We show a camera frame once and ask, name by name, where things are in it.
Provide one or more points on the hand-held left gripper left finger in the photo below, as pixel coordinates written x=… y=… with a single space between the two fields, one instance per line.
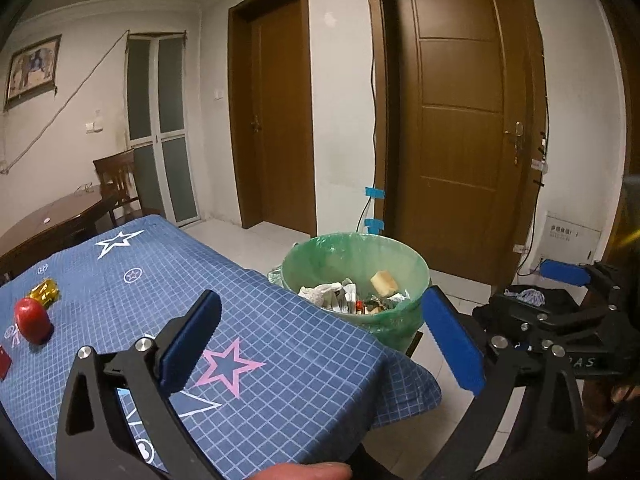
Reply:
x=192 y=345

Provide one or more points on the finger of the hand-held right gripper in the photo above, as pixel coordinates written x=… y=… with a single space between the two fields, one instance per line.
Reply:
x=575 y=319
x=565 y=271

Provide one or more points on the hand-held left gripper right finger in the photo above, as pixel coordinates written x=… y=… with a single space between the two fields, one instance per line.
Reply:
x=452 y=345

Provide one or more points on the yellow sponge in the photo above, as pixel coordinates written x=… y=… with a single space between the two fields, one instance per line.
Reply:
x=384 y=282

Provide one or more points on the green-lined trash bin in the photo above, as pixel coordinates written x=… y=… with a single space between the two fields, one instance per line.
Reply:
x=310 y=265

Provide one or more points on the person's left hand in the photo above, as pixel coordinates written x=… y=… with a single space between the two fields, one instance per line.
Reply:
x=310 y=471

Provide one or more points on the blue white crumpled cloth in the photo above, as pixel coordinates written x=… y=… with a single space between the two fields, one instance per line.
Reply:
x=530 y=296

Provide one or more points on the blue star-print tablecloth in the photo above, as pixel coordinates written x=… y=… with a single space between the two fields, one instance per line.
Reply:
x=280 y=320

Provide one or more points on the blue tape strip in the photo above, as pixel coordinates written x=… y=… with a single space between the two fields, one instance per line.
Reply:
x=375 y=192
x=374 y=225

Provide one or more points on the golden foil wrapper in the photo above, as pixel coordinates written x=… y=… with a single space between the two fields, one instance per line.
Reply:
x=44 y=291

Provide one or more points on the red apple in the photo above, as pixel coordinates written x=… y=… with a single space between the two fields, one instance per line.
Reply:
x=32 y=322

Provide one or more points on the wooden dining chair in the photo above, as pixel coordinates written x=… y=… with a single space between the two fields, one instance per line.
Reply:
x=117 y=180

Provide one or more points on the round wooden dining table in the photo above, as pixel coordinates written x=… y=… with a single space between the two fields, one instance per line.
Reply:
x=50 y=225

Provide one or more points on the small red box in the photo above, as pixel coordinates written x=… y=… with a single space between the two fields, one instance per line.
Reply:
x=4 y=362

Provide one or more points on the brown panelled wooden door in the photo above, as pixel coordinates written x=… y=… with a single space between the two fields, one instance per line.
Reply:
x=460 y=110

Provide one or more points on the frosted glass double door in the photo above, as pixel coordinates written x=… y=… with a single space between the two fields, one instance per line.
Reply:
x=160 y=130

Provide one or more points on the white wall utility box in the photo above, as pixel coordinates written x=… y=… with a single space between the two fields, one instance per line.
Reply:
x=570 y=235

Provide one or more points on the framed wall picture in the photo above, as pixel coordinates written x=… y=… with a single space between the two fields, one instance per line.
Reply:
x=34 y=70

